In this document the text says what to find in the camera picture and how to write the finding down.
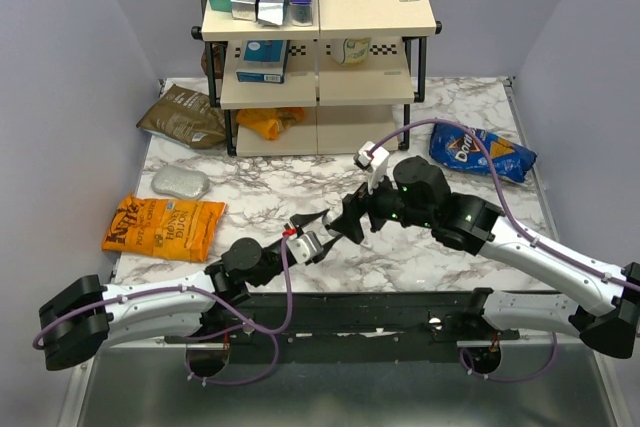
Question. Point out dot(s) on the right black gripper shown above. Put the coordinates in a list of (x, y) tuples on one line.
[(354, 204)]

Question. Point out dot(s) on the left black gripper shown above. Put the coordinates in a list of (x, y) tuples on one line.
[(300, 220)]

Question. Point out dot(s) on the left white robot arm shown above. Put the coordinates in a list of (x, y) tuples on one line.
[(88, 315)]

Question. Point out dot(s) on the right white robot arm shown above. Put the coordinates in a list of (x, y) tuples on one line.
[(593, 301)]

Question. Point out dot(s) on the orange snack bag on shelf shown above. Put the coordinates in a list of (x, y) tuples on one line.
[(270, 123)]

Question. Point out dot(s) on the blue Doritos chip bag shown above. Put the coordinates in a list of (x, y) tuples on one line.
[(458, 150)]

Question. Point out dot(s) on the orange Kettle chip bag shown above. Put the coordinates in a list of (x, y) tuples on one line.
[(170, 229)]

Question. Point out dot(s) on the silver glitter pouch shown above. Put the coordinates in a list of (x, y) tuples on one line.
[(180, 183)]

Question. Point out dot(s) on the beige three-tier shelf rack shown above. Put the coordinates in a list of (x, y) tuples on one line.
[(345, 105)]

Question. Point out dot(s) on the brown snack bag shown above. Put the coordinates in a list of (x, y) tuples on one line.
[(185, 116)]

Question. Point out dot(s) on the white yellow cup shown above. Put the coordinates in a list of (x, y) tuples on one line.
[(350, 51)]

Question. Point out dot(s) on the blue white box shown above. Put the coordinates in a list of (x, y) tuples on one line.
[(262, 61)]

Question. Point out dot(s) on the dark brown bag behind shelf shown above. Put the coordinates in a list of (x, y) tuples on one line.
[(211, 61)]

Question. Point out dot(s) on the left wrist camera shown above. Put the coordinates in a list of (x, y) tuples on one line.
[(304, 248)]

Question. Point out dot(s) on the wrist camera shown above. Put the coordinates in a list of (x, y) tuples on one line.
[(373, 162), (304, 248)]

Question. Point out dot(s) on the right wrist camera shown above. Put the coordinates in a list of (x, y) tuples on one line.
[(373, 162)]

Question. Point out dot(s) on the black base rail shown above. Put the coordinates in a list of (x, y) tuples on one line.
[(353, 327)]

